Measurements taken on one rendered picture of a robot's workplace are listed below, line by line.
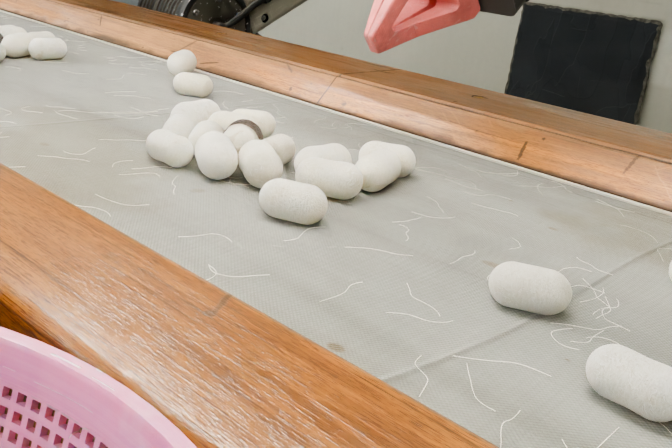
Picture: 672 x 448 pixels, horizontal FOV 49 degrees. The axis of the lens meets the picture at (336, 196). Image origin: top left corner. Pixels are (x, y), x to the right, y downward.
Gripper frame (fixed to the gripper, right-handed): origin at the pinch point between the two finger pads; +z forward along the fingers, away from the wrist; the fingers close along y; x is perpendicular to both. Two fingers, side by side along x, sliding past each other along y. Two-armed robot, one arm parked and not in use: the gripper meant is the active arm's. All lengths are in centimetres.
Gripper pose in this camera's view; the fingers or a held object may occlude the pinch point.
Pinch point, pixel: (378, 35)
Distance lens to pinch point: 44.4
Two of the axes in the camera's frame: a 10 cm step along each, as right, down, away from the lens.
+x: 3.5, 6.0, 7.2
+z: -5.8, 7.4, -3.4
